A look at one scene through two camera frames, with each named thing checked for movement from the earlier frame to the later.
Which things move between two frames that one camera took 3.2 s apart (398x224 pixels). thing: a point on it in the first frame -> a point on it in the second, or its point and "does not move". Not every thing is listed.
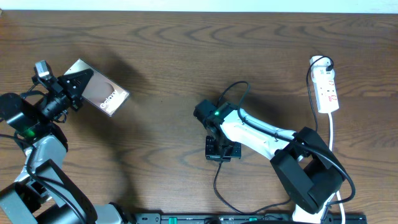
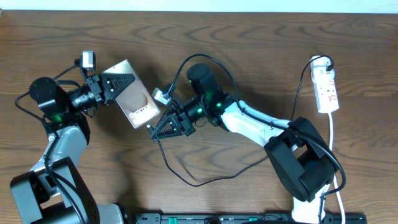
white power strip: x=323 y=77 does not move
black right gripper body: x=216 y=150 -> x=193 y=112
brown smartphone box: x=102 y=94 -> x=136 y=101
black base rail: x=239 y=218 does not move
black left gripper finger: x=76 y=83 -> x=113 y=84
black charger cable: x=314 y=120 -> x=251 y=163
